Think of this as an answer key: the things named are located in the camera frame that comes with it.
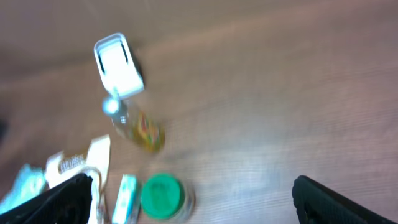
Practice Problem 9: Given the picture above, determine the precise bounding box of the small teal gum pack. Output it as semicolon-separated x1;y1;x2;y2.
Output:
111;174;140;224

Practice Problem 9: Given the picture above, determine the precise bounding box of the green wet wipes pack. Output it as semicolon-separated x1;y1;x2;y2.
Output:
1;164;47;214

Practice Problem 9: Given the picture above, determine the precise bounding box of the yellow liquid plastic bottle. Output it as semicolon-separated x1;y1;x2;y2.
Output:
102;96;165;152

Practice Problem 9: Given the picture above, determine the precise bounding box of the beige snack pouch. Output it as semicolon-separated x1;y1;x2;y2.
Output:
45;134;111;224

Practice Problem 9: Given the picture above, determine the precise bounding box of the white barcode scanner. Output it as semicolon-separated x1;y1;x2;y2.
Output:
93;32;144;99

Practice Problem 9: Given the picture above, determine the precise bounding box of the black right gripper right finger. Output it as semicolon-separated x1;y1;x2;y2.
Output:
292;175;394;224

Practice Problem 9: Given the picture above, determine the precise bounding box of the green lid jar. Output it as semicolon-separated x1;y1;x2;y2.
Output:
141;172;196;223

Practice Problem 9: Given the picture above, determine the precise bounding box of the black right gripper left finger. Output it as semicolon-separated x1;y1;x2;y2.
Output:
1;173;93;224

